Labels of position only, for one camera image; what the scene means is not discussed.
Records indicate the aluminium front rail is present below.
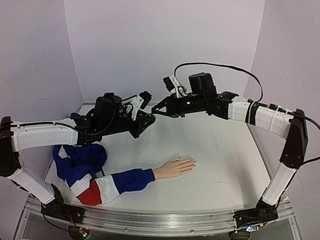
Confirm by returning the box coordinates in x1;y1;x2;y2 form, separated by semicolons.
27;195;294;237

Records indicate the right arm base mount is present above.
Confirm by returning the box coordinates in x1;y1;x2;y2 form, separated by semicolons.
233;197;281;230

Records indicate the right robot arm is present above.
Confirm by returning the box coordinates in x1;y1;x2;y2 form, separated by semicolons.
151;72;308;227

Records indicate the mannequin hand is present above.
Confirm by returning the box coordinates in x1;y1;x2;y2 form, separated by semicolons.
152;157;196;180

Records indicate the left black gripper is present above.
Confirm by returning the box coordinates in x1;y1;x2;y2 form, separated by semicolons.
103;107;156;140

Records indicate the aluminium back rail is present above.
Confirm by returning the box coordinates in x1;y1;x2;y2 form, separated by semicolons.
82;102;96;108

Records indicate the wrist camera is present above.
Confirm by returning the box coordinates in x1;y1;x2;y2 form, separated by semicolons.
163;75;187;98
129;91;152;121

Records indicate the aluminium rail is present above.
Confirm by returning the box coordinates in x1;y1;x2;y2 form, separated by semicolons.
82;102;96;108
27;195;294;237

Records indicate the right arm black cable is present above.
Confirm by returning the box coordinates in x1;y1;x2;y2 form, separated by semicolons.
173;62;264;103

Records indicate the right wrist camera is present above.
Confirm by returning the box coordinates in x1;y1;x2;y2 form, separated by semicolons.
163;75;187;98

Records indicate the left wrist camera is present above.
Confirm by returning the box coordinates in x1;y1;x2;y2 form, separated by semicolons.
129;91;152;121

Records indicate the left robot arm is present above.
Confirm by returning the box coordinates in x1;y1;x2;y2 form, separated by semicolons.
0;91;156;219

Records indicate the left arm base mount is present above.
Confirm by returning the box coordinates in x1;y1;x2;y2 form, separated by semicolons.
41;196;85;224

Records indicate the blue white red jacket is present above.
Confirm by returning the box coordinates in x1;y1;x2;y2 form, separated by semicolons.
52;144;156;206

